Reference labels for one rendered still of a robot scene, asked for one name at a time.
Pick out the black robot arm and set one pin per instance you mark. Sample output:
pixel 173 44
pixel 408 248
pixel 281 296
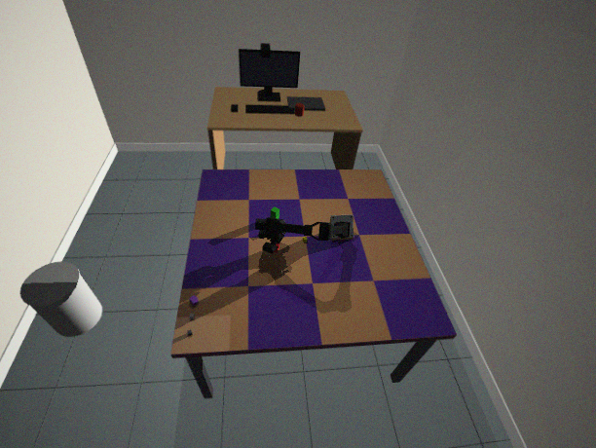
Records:
pixel 274 226

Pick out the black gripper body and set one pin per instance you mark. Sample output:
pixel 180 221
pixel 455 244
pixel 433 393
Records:
pixel 271 247

